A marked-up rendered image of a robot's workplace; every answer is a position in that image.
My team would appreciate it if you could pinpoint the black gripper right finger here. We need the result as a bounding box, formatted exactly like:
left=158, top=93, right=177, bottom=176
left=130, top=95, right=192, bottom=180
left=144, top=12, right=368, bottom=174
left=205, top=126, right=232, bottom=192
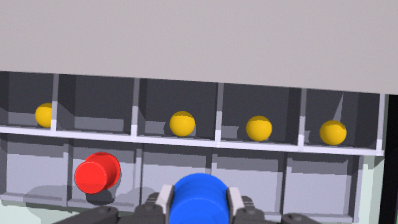
left=226, top=187, right=322, bottom=224

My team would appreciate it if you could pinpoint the yellow ball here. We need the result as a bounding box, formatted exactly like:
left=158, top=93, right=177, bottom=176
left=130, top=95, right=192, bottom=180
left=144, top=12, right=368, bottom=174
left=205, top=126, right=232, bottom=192
left=170, top=111, right=195, bottom=137
left=35, top=103, right=52, bottom=128
left=246, top=116, right=272, bottom=141
left=320, top=120, right=346, bottom=145

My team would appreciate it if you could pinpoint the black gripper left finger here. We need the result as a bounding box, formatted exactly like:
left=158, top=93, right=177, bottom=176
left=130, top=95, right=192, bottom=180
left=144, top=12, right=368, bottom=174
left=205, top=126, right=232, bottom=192
left=52, top=185, right=175, bottom=224

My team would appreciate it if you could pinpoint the red plug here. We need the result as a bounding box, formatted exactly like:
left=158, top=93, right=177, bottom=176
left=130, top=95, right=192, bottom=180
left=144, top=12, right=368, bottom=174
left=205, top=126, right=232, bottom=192
left=74, top=152, right=121, bottom=194

